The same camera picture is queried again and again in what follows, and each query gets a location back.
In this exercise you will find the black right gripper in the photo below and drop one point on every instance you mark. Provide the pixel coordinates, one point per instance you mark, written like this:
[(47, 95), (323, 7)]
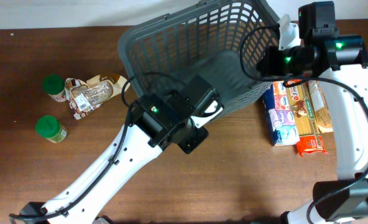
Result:
[(268, 66)]

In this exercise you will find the blue tissue multipack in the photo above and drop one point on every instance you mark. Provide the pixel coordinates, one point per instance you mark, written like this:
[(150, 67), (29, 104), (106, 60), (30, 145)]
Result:
[(280, 119)]

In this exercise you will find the orange spaghetti packet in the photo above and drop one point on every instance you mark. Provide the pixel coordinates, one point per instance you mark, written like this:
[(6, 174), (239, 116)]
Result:
[(305, 120)]

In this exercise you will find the beige snack bag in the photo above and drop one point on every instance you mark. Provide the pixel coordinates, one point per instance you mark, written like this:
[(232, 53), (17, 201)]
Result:
[(320, 107)]

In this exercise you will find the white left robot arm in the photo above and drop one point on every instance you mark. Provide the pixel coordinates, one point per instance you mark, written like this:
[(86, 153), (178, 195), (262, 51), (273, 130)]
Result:
[(153, 122)]

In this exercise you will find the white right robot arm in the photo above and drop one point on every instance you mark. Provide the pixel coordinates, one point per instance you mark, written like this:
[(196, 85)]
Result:
[(339, 63)]

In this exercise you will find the grey plastic basket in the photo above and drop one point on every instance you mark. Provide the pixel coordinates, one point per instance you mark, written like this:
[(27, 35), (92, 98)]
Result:
[(221, 41)]

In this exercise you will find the sliced bread paper bag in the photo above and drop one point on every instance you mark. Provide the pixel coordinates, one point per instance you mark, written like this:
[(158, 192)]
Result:
[(85, 97)]

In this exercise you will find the green lid jar white label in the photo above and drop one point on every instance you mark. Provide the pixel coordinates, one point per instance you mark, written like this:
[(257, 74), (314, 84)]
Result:
[(54, 86)]

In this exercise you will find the green lid pesto jar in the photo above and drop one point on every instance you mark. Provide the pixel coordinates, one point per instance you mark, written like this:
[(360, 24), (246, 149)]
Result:
[(51, 129)]

